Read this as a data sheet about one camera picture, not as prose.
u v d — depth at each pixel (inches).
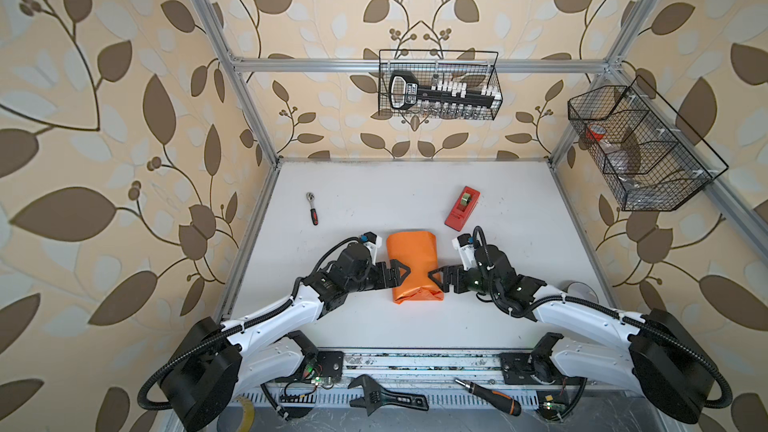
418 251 35.6
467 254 29.4
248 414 25.8
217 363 15.9
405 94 33.3
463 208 39.4
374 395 27.7
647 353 16.1
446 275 28.5
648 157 28.9
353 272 25.7
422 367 29.7
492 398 27.1
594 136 32.5
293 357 23.9
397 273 28.4
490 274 25.1
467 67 35.8
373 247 30.1
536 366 25.8
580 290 33.0
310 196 42.6
